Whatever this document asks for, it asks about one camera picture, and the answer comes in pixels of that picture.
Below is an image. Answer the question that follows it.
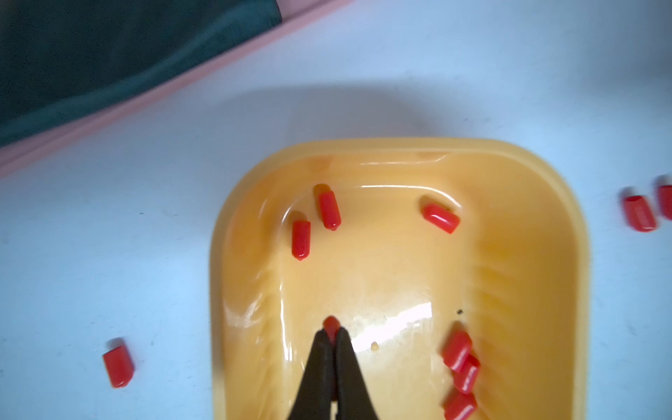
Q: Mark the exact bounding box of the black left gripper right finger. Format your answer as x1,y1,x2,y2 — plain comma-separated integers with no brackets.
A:
334,327,379,420

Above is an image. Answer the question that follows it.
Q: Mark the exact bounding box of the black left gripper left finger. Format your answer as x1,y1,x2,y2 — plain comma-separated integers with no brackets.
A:
288,329,335,420

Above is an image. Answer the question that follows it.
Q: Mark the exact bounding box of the red sleeve eleven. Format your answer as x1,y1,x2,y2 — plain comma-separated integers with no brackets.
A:
444,391,478,420

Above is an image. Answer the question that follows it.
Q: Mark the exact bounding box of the red sleeve ten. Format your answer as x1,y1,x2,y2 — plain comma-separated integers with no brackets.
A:
453,353,481,395

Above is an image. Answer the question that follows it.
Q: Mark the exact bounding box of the red sleeve one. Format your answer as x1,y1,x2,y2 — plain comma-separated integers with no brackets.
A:
622,195,658,233

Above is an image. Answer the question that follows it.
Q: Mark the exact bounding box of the red sleeve twelve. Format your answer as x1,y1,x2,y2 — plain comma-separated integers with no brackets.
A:
656,185,672,221

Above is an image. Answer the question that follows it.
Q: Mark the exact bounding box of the yellow plastic storage box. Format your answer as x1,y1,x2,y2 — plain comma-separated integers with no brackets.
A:
210,138,590,419

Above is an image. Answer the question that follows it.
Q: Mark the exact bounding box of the red sleeve seven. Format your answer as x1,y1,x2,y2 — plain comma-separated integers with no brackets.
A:
322,316,341,345

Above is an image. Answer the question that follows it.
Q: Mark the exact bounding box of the red sleeve nine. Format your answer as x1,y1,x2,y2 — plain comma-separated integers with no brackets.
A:
441,330,473,372

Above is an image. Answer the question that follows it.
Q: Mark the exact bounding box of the red sleeve six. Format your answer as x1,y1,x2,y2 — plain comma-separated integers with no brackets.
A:
292,220,312,261

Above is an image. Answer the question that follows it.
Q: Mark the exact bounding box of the red sleeve five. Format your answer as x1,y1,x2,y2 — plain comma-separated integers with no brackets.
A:
318,191,341,231

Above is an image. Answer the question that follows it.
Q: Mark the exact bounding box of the red sleeve eight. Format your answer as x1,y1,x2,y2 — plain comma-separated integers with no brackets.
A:
103,344,135,389

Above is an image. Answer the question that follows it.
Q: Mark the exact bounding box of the red sleeve four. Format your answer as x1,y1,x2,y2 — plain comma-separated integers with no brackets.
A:
422,203,460,234

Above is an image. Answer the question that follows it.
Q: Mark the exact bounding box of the pink plastic tray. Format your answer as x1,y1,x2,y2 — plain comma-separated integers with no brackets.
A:
1,0,349,178

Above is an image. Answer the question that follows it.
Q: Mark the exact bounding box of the dark green cloth napkin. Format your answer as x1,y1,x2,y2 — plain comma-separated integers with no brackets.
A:
1,0,282,145

